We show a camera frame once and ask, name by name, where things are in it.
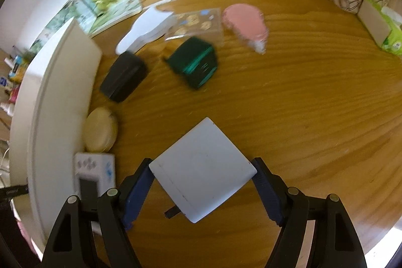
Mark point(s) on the green tissue box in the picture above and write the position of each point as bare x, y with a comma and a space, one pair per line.
383, 25

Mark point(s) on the white plastic storage bin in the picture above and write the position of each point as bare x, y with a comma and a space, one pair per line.
46, 132

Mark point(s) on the black rectangular case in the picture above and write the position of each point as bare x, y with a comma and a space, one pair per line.
123, 77

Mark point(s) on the white small screen device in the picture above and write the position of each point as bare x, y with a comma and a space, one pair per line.
94, 175

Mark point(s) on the white square box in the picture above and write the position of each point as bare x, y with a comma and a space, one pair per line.
202, 170

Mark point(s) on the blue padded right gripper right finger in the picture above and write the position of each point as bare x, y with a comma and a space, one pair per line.
335, 241

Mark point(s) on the pink round case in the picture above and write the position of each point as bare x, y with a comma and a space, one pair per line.
247, 22

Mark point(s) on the white plastic sleeve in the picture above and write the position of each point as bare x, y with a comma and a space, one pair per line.
149, 26

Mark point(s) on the clear plastic toothpick box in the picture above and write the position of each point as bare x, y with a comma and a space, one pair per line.
203, 24

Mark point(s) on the cream round case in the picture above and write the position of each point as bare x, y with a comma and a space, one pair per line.
100, 130

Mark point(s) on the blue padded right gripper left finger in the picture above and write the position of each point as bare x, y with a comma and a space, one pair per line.
71, 242

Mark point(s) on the green bottle gold cap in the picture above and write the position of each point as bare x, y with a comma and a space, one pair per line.
195, 60

